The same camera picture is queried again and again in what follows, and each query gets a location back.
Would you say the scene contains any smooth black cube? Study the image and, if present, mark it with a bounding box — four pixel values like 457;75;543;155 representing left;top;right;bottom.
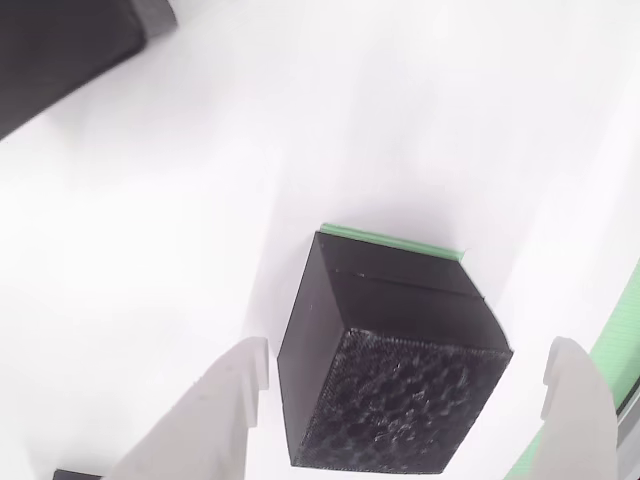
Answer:
0;0;179;144
52;468;109;480

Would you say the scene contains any black cube with rough face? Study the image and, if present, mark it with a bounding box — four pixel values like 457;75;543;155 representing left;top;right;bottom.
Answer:
277;229;515;474

